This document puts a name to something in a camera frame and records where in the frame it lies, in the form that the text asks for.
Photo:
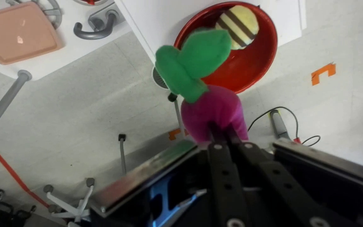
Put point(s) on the silver metal frame rail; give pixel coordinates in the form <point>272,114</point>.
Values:
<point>147,171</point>

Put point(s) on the black capped thin rod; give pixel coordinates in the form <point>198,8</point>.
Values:
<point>122,151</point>

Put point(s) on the small black knob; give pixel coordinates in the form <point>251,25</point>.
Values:
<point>171,97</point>

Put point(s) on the white toy kitchen counter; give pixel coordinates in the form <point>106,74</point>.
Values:
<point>63,58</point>

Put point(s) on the yellow brown striped plush toy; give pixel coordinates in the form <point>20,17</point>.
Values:
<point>238,25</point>

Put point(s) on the grey toy stove burner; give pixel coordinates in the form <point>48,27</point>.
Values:
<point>53,10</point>

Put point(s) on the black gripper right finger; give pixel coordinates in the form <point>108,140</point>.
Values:
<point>273,184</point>

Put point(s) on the white chair star base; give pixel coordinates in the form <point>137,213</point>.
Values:
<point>78,205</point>

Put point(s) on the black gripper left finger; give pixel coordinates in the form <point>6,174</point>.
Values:
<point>225,180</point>

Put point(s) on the grey pole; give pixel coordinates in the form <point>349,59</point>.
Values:
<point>2,104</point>

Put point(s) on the blue clamp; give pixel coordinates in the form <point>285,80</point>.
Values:
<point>162,196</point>

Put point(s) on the red bowl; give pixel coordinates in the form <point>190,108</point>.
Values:
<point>248,63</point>

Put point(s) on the grey toy faucet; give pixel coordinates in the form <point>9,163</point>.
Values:
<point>84,32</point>

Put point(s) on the purple plush toy green leaves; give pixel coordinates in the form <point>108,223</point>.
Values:
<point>214,108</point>

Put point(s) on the pink plastic tray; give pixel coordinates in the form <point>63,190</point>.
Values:
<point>18,32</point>

